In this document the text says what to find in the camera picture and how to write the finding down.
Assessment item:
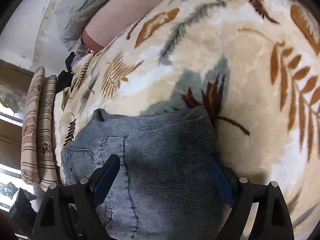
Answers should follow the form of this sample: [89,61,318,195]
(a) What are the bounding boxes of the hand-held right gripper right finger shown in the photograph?
[206,155,295,240]

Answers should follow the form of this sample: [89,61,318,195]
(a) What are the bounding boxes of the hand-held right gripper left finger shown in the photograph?
[31,154,121,240]

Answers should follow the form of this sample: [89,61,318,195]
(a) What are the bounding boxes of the blue denim pants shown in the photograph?
[61,105,237,240]

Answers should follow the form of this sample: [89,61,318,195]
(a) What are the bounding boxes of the striped floral cushion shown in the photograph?
[20,66,46,186]
[37,75,61,192]

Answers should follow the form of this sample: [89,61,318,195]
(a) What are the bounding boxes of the cream small-print pillow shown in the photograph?
[53,87,72,168]

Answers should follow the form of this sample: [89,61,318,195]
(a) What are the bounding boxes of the dark object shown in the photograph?
[9,187,38,232]

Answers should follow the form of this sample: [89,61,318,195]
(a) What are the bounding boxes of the black cloth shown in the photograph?
[57,52,76,93]

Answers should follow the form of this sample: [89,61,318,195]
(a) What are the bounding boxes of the leaf print blanket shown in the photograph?
[52,0,320,240]

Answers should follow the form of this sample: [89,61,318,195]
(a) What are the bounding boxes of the colourful packets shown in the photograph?
[74,42,96,63]

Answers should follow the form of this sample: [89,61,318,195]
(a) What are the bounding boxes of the pink bolster cushion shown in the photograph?
[81,0,208,53]

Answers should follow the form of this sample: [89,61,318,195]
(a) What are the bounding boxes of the grey quilted pillow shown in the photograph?
[54,0,151,52]

